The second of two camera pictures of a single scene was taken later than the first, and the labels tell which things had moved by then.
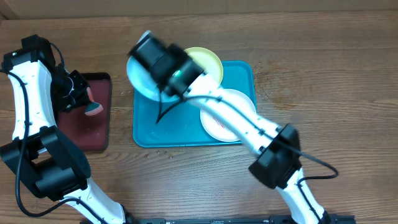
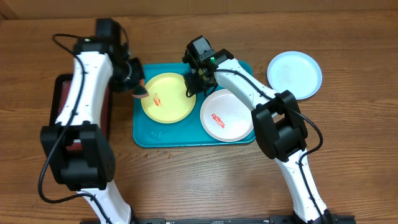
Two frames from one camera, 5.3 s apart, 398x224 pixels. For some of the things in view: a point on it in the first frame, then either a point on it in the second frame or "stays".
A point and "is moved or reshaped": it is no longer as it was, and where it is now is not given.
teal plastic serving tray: (183, 126) stays
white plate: (218, 126) stays
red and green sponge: (92, 107) is moved or reshaped
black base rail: (329, 219) stays
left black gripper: (80, 98) → (119, 86)
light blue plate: (144, 83) → (296, 71)
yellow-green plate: (208, 60) is moved or reshaped
